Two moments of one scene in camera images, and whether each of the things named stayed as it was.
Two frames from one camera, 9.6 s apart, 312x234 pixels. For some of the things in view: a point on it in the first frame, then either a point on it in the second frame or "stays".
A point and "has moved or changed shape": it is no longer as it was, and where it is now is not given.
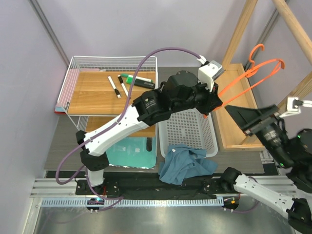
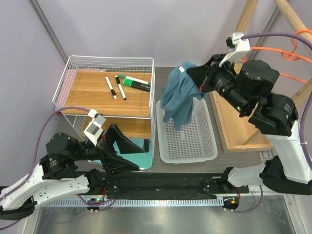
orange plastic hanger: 253,77 has moved or changed shape
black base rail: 150,185 stays
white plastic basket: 190,127 stays
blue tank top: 182,162 has moved or changed shape
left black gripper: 210,102 -> 103,147
